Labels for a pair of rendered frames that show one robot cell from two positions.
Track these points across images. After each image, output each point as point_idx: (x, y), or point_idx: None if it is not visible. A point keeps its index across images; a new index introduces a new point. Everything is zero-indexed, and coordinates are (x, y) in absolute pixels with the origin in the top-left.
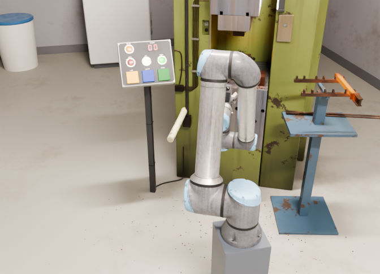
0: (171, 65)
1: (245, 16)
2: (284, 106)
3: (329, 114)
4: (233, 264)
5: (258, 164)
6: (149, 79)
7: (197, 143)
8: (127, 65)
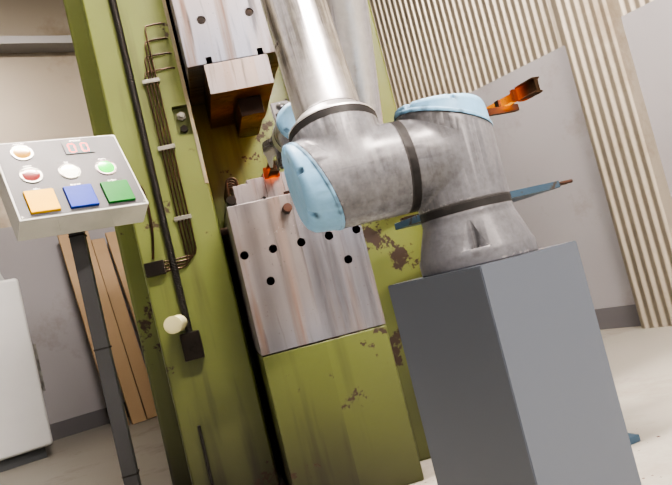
0: (129, 174)
1: (258, 55)
2: (390, 239)
3: None
4: (512, 310)
5: (392, 366)
6: (84, 201)
7: (277, 42)
8: (24, 180)
